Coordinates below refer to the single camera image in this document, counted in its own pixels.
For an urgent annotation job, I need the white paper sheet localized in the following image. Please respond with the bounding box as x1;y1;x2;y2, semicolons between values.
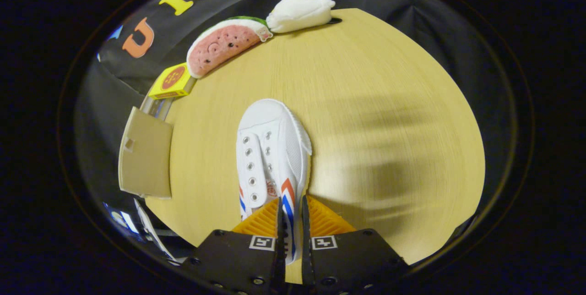
134;199;177;263

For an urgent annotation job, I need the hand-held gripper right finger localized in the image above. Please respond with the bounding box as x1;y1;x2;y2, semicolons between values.
300;195;409;295

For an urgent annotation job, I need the yellow book with red circle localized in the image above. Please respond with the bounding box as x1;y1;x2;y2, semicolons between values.
148;62;197;100

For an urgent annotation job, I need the watermelon slice plush toy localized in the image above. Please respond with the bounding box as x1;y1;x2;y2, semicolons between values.
186;16;274;79

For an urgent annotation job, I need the white plush toy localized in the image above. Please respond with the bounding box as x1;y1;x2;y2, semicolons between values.
266;0;336;33

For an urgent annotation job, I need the beige fabric storage box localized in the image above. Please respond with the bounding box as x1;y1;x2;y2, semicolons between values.
118;106;174;198

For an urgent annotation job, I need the white canvas shoe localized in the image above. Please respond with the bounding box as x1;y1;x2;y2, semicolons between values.
236;98;313;266

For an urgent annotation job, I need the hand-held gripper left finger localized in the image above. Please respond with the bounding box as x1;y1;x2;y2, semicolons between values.
182;197;287;295

